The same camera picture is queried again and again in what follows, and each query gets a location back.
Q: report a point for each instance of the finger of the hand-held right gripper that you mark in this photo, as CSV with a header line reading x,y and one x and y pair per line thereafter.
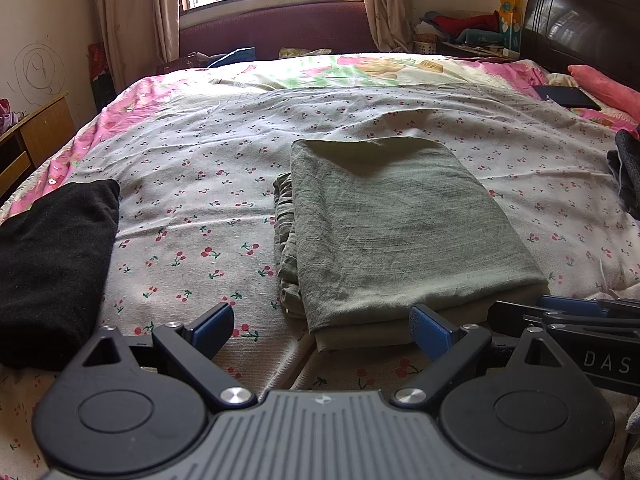
x,y
515,316
570,302

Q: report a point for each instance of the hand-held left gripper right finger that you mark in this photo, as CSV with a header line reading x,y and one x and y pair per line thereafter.
x,y
427,330

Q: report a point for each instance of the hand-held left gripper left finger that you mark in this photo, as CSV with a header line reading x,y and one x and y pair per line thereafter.
x,y
212,327

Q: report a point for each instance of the green pants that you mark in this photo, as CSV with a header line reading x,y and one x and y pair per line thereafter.
x,y
400,235

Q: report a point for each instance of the dark grey garment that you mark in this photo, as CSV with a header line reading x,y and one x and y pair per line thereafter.
x,y
630,170

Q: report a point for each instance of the cherry print bed sheet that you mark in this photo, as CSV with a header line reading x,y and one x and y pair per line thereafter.
x,y
200,160

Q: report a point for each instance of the black knit garment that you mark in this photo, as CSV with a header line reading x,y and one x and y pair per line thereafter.
x,y
50,270

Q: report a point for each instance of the black tablet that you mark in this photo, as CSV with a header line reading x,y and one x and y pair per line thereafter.
x,y
565,96

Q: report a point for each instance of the pink pillow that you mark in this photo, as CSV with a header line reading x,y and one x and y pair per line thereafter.
x,y
610,90

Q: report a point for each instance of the pink floral quilt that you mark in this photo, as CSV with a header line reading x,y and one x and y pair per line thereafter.
x,y
145,85

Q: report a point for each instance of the wooden cabinet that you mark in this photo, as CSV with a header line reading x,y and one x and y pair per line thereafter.
x,y
45,130

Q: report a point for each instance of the brown bag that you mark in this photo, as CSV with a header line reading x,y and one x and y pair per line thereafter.
x,y
185,62

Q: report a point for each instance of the dark nightstand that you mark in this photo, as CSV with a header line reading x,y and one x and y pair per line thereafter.
x,y
480,50

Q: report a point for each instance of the blue cloth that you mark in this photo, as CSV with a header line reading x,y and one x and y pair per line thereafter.
x,y
232,56

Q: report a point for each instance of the red bag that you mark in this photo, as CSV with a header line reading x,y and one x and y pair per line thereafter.
x,y
102,75

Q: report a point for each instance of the teal garment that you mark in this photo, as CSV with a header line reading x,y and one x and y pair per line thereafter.
x,y
480,36

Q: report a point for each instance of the dark wooden headboard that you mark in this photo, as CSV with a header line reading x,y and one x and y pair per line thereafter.
x,y
580,20

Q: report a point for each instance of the white basket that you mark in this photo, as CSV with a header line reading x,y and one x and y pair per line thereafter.
x,y
426,47

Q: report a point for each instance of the yellow green cloth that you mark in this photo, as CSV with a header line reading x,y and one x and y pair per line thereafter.
x,y
305,52

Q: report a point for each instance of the pink plastic bag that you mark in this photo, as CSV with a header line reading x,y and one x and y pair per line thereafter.
x,y
7,115

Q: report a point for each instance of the red garment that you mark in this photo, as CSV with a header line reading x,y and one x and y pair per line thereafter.
x,y
465,22

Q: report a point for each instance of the maroon sofa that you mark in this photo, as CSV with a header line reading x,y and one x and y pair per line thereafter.
x,y
275,27

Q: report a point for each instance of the beige curtain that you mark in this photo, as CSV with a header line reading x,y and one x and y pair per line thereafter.
x,y
385,5
135,15

